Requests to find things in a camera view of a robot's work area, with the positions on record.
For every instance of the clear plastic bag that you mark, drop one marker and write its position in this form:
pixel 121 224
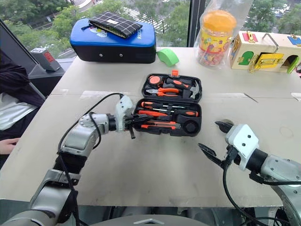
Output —
pixel 242 11

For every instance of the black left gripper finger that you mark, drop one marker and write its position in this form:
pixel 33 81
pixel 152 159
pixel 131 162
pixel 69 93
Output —
pixel 132 133
pixel 142 119

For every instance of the dark tape roll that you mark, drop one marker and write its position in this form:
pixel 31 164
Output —
pixel 229 121

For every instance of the bystander dark sleeve arm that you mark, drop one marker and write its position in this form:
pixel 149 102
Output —
pixel 16 80

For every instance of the black checked fabric pouch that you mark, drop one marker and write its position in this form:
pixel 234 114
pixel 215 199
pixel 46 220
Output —
pixel 115 23

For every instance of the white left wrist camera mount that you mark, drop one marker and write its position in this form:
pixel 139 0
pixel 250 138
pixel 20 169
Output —
pixel 124 106

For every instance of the bystander bare hand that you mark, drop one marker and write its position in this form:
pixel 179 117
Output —
pixel 8 146

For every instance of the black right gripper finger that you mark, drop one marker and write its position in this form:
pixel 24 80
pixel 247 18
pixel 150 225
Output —
pixel 210 154
pixel 224 126

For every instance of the black window frame post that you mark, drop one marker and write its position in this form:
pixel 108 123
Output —
pixel 196 21

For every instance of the wooden latch toy box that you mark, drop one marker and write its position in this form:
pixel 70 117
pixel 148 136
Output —
pixel 257 44

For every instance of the bystander white shirt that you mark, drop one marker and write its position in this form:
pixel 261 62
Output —
pixel 14 110

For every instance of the black orange utility knife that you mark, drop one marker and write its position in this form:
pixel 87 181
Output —
pixel 162 127

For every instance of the blue black padded case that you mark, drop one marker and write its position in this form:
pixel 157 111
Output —
pixel 113 42

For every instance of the short shaft orange black screwdriver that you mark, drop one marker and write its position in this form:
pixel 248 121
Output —
pixel 188 113

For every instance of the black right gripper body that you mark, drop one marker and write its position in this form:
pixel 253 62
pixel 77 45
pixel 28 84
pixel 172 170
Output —
pixel 231 154

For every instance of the clear jar with orange lid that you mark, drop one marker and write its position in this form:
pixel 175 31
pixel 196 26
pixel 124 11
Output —
pixel 212 42

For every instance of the dark grey stand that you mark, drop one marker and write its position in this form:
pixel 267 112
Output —
pixel 47 78

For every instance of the orange black tape measure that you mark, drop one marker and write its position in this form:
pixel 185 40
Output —
pixel 154 80

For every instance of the long shaft orange black screwdriver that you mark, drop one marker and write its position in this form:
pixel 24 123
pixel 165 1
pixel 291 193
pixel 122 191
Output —
pixel 150 104

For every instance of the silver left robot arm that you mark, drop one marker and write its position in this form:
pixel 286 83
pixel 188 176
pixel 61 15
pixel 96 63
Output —
pixel 80 139

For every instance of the green tape roll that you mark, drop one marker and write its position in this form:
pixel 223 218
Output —
pixel 169 57

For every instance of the black plastic tool case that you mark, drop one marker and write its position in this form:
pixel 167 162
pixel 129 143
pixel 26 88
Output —
pixel 190 127

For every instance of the grey box with red label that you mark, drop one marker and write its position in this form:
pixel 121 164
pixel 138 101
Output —
pixel 43 61

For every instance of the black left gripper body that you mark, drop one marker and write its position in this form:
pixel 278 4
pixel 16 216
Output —
pixel 130 121

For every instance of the orange tester pen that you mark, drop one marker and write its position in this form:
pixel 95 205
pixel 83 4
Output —
pixel 157 113

